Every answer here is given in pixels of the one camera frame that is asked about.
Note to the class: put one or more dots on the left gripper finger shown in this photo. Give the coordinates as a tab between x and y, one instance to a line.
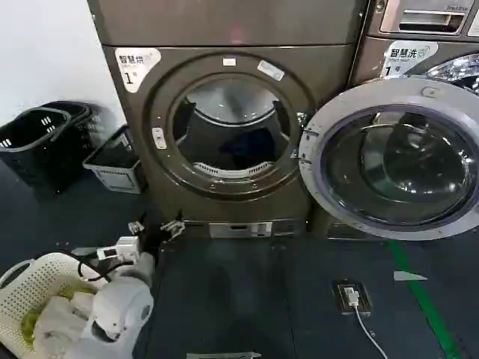
136	227
173	229

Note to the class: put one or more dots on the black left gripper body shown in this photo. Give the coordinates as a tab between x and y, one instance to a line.
151	243

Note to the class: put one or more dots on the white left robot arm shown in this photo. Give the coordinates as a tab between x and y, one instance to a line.
123	303

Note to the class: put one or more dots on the grey plastic crate basket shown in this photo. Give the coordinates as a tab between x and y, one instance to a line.
116	174

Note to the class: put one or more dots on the white perforated laundry basket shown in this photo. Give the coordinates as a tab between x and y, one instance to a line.
33	278

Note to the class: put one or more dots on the black plastic laundry basket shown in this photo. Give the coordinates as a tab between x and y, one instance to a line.
88	119
30	146

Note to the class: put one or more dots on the dark blue clothing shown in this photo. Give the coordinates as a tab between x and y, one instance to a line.
258	144

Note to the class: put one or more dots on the white cloth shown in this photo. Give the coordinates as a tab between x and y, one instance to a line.
56	318

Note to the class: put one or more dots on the silver floor tape piece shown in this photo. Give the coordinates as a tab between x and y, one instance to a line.
408	276
222	355

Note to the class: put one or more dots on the yellow-green cloth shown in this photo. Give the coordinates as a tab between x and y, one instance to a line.
30	321

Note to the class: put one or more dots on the floor power socket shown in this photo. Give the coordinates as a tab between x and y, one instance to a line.
351	295

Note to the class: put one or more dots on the grey dryer with round opening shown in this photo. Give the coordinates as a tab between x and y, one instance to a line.
239	45

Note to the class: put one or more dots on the round glass dryer door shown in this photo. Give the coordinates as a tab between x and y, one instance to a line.
393	164

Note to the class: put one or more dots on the green floor tape strip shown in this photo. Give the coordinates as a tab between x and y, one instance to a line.
423	299

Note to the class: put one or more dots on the grey washing machine with drawer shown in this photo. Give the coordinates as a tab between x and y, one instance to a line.
378	26

